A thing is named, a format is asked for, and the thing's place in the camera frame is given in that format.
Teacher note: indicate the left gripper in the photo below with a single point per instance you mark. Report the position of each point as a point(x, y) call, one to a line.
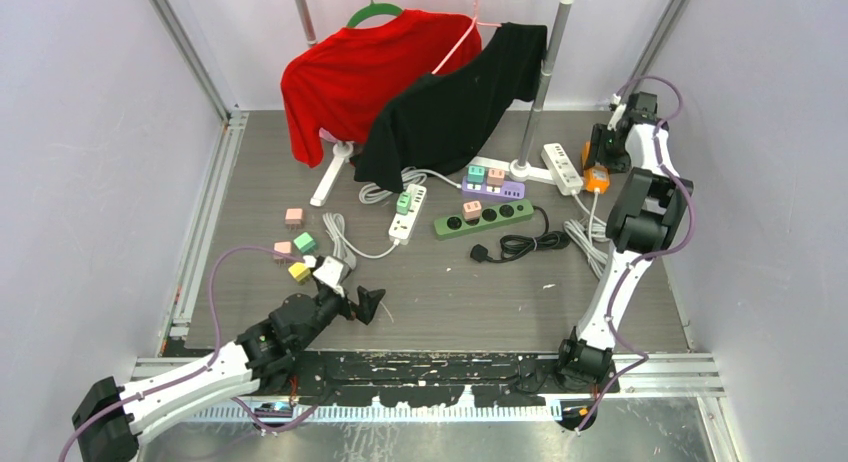
point(364, 310)

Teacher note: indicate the purple power strip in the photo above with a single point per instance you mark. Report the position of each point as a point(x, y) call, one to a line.
point(508, 191)

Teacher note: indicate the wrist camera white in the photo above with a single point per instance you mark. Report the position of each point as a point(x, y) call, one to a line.
point(329, 271)
point(619, 108)

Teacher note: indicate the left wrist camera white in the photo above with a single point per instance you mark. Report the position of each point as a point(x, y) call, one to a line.
point(329, 271)

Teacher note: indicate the pink plug adapter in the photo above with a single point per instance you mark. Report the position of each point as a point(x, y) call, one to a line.
point(294, 218)
point(283, 250)

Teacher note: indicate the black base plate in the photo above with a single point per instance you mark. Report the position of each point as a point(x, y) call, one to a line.
point(429, 379)

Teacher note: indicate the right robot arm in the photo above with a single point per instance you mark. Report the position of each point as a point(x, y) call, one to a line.
point(642, 225)

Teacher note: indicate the white power strip with USB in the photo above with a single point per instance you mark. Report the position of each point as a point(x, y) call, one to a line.
point(562, 171)

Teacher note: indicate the green power strip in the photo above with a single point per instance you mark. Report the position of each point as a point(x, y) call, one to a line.
point(493, 216)

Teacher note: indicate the red t-shirt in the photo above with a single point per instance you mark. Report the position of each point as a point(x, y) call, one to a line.
point(343, 82)

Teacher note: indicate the white clothes rack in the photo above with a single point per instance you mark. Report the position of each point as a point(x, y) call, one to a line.
point(518, 169)

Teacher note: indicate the green clothes hanger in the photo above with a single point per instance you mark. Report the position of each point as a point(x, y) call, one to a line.
point(373, 9)

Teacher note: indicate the pink clothes hanger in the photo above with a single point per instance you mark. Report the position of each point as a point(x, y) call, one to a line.
point(475, 23)

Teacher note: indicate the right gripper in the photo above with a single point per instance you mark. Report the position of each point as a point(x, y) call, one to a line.
point(598, 153)

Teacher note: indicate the green plug adapter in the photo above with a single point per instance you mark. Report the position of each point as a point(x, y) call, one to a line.
point(403, 203)

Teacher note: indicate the pink adapter on green strip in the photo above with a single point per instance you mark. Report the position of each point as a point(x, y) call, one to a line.
point(472, 210)

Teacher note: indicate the orange power strip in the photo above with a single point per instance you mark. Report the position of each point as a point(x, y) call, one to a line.
point(596, 178)

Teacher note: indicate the black t-shirt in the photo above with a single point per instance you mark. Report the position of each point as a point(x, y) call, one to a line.
point(441, 122)

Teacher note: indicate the teal plug adapter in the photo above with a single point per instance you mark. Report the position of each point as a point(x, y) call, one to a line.
point(476, 174)

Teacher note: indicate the yellow plug adapter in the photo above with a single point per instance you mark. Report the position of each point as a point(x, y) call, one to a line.
point(299, 272)

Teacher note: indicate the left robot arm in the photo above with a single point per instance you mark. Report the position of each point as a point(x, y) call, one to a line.
point(113, 421)

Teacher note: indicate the pink adapter on purple strip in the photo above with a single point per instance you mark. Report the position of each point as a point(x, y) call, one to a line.
point(495, 177)

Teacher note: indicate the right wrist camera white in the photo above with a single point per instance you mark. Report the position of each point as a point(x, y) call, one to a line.
point(619, 108)

